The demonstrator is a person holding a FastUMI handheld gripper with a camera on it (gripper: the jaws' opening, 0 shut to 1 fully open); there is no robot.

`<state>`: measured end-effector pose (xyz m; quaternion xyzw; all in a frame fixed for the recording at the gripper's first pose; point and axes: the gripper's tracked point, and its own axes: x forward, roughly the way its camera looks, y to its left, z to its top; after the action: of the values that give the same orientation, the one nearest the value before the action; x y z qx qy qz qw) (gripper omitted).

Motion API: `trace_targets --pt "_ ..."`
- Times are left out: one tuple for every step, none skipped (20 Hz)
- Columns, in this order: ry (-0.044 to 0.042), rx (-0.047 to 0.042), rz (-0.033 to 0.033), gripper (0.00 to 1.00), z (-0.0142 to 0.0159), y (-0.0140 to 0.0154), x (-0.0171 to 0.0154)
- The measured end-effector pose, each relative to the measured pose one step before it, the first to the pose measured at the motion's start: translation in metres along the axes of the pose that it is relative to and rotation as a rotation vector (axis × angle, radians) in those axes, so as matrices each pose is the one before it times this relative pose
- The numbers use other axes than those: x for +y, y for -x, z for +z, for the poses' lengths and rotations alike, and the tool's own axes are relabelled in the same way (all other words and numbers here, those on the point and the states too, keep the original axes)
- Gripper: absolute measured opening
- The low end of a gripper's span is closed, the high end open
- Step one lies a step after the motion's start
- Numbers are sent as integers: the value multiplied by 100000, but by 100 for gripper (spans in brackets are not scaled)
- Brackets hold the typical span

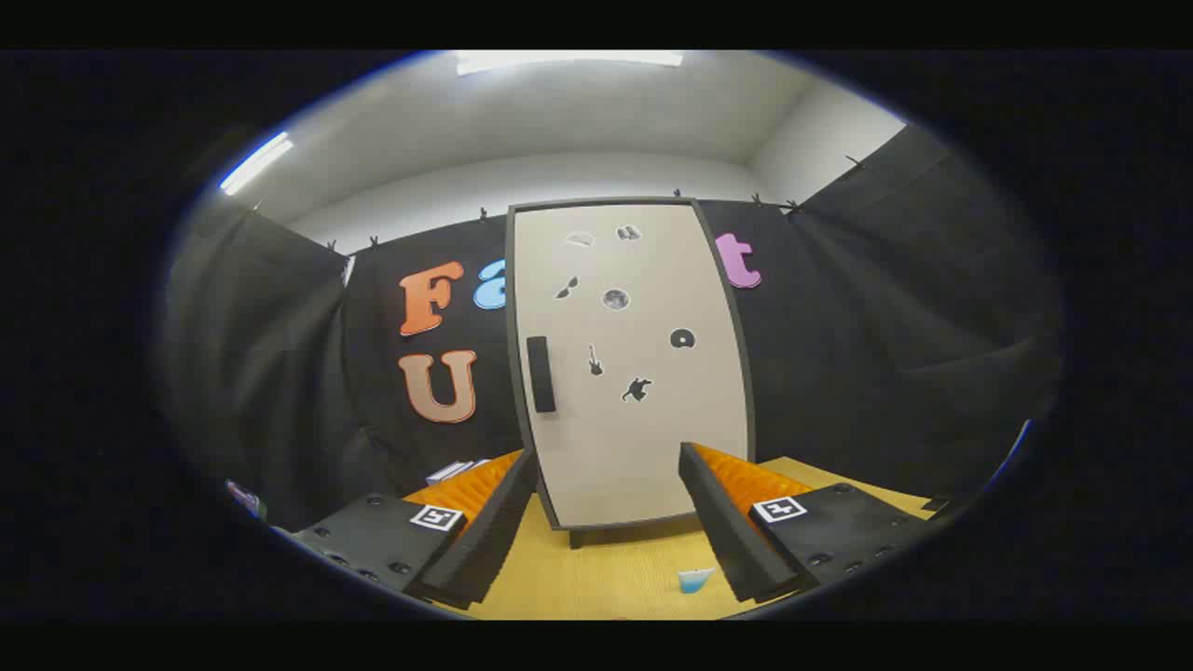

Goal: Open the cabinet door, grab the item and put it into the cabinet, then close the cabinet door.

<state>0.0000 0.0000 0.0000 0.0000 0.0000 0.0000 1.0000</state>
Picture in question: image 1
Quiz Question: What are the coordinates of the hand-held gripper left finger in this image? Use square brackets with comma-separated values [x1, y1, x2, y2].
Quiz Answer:
[278, 449, 540, 611]

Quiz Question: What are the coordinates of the grey cabinet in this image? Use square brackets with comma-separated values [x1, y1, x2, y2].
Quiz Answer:
[504, 196, 757, 550]

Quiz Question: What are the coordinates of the small white box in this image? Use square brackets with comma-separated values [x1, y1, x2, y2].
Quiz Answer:
[425, 459, 491, 486]

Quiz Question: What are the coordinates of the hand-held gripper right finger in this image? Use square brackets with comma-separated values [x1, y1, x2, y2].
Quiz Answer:
[678, 442, 938, 605]

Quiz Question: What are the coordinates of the black door handle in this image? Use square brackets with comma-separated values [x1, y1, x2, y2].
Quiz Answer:
[526, 335, 557, 415]

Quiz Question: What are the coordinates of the long ceiling light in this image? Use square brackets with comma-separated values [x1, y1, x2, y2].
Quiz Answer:
[218, 131, 295, 197]
[455, 50, 686, 76]

